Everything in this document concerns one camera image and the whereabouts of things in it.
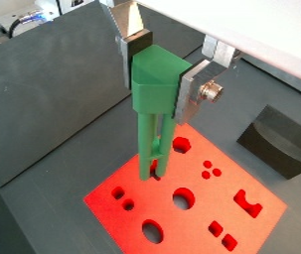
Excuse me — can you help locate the green three prong object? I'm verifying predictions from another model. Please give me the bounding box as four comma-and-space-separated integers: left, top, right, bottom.
131, 45, 192, 181

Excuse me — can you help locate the red board with cutouts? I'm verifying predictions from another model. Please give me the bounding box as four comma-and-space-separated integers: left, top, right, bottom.
83, 125, 287, 254

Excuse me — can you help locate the silver aluminium rail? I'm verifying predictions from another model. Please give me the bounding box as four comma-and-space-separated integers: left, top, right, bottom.
0, 0, 62, 43

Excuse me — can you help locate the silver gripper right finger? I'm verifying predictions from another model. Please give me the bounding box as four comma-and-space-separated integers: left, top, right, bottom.
173, 35, 241, 125

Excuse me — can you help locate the grey upright panel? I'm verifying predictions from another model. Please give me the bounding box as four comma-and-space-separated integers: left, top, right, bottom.
0, 2, 129, 187

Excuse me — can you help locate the black curved block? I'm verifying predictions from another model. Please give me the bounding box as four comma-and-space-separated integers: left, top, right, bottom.
237, 105, 301, 180

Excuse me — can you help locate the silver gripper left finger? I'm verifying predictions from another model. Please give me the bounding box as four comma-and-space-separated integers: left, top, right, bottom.
110, 0, 153, 88

